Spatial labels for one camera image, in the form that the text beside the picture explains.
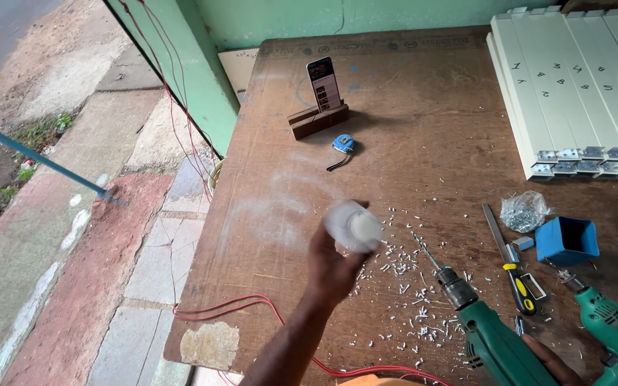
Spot blue tape measure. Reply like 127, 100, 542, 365
326, 134, 356, 173

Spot white cloth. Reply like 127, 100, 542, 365
323, 199, 384, 254

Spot orange clothing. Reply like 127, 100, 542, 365
336, 373, 428, 386

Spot metal file yellow black handle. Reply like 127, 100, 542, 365
482, 203, 538, 316

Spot stack of white numbered panels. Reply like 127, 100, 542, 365
486, 5, 618, 194

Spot smartphone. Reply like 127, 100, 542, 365
306, 56, 342, 114

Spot blue square tube piece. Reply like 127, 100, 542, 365
534, 216, 600, 268

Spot pale board sheet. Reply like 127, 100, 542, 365
218, 48, 260, 105

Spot red cable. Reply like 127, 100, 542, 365
172, 293, 452, 386

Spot person's left hand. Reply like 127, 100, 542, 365
307, 201, 386, 307

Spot clear bag of screws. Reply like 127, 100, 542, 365
500, 190, 554, 234

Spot brown wooden phone stand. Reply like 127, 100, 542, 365
288, 100, 350, 141

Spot green electric drill with bit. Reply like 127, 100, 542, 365
411, 231, 560, 386

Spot red wires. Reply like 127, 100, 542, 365
117, 0, 219, 204

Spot person's right hand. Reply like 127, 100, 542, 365
521, 333, 590, 386

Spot rectangular metal bracket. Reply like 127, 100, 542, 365
518, 272, 548, 302

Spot blue pipe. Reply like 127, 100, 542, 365
0, 114, 127, 207

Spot scatter of white shavings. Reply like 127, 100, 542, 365
349, 206, 481, 371

